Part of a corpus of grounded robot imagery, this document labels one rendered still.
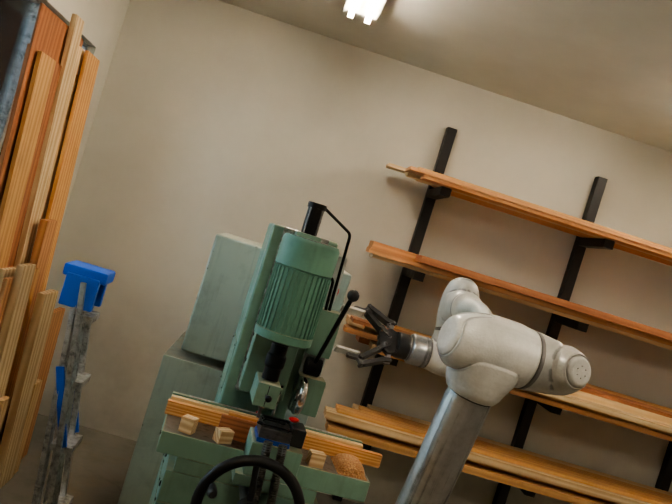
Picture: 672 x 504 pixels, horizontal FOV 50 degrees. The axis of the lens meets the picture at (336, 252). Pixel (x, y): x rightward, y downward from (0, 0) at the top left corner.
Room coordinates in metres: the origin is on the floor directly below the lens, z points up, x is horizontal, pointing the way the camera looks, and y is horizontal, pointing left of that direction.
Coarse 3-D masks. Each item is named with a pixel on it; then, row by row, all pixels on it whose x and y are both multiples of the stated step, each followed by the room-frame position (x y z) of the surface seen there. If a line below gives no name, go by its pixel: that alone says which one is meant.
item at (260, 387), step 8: (256, 376) 2.17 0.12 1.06; (256, 384) 2.11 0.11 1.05; (264, 384) 2.08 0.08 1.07; (272, 384) 2.09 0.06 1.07; (256, 392) 2.08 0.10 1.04; (264, 392) 2.08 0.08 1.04; (272, 392) 2.09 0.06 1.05; (280, 392) 2.10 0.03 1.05; (256, 400) 2.08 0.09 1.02; (264, 400) 2.08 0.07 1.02; (272, 400) 2.09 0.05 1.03; (272, 408) 2.09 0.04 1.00
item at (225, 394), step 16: (272, 224) 2.35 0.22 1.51; (272, 240) 2.29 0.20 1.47; (272, 256) 2.30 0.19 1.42; (256, 272) 2.39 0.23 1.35; (256, 288) 2.29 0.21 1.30; (256, 304) 2.29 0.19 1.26; (240, 320) 2.44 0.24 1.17; (240, 336) 2.29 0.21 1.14; (240, 352) 2.29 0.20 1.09; (304, 352) 2.33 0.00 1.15; (224, 368) 2.45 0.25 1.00; (240, 368) 2.30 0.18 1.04; (224, 384) 2.30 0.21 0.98; (288, 384) 2.32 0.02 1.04; (224, 400) 2.29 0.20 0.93; (240, 400) 2.30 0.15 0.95; (288, 400) 2.33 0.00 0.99
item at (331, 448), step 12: (168, 408) 2.08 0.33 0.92; (180, 408) 2.08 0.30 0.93; (192, 408) 2.09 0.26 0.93; (204, 408) 2.11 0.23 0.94; (204, 420) 2.10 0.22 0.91; (216, 420) 2.10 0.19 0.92; (312, 444) 2.15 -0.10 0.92; (324, 444) 2.16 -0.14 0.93; (336, 444) 2.17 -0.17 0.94; (360, 456) 2.18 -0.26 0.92; (372, 456) 2.19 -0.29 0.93
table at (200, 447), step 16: (176, 416) 2.08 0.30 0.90; (160, 432) 1.99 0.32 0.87; (176, 432) 1.94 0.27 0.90; (208, 432) 2.03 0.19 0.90; (160, 448) 1.93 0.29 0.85; (176, 448) 1.93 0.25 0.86; (192, 448) 1.94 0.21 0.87; (208, 448) 1.95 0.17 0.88; (224, 448) 1.96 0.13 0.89; (240, 448) 1.98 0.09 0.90; (304, 464) 2.01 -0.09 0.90; (240, 480) 1.87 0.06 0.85; (304, 480) 2.00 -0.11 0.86; (320, 480) 2.00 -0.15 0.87; (336, 480) 2.01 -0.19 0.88; (352, 480) 2.02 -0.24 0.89; (368, 480) 2.05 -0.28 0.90; (288, 496) 1.89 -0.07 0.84; (352, 496) 2.02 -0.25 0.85
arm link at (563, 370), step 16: (544, 336) 1.53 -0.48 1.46; (544, 352) 1.50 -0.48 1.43; (560, 352) 1.50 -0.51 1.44; (576, 352) 1.50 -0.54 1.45; (544, 368) 1.49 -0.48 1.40; (560, 368) 1.48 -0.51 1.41; (576, 368) 1.48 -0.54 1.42; (528, 384) 1.51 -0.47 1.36; (544, 384) 1.50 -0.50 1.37; (560, 384) 1.48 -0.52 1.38; (576, 384) 1.48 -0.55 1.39
